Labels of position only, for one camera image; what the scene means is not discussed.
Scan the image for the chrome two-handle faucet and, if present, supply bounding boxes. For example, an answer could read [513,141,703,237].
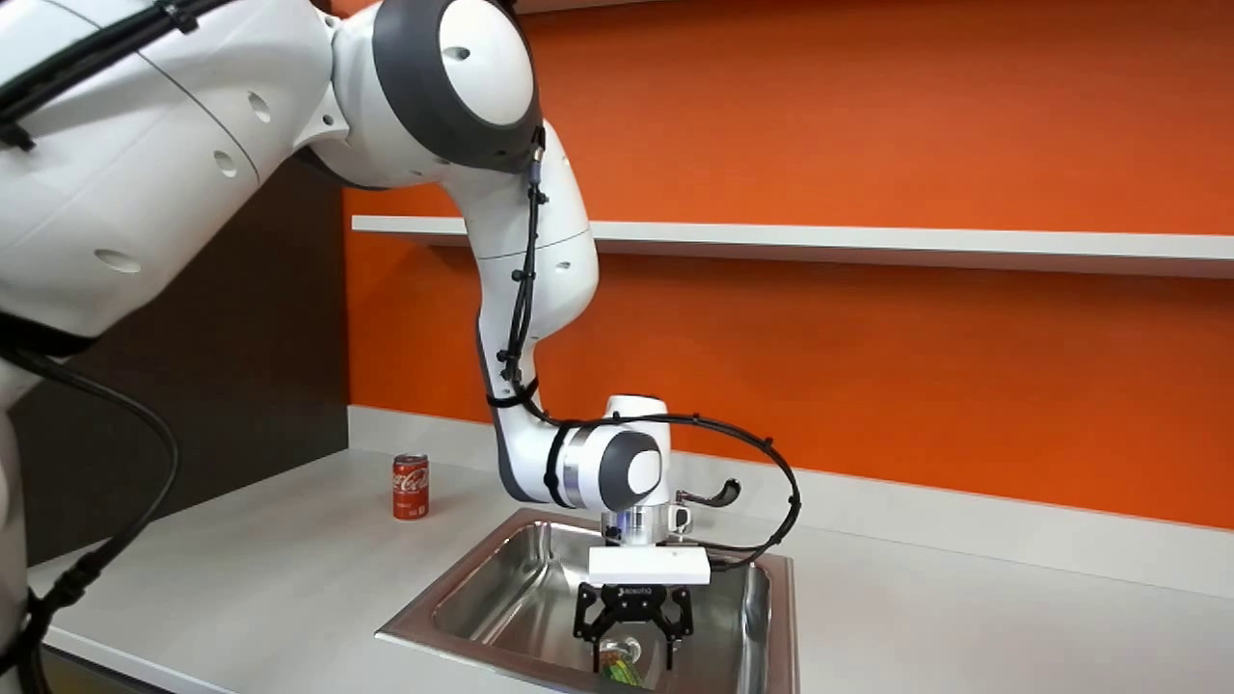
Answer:
[667,474,746,539]

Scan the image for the white wall shelf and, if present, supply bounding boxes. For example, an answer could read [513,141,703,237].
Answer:
[346,210,1234,282]

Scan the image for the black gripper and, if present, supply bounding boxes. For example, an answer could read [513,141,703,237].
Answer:
[569,583,698,678]

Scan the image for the green chocolate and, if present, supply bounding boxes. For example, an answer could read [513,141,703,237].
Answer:
[599,636,656,694]

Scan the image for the stainless steel sink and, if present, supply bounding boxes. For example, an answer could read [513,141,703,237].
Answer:
[373,503,802,694]

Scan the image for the red soda can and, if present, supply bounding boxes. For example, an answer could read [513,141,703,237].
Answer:
[388,452,432,522]

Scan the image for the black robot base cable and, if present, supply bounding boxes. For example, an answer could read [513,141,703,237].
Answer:
[0,321,184,694]

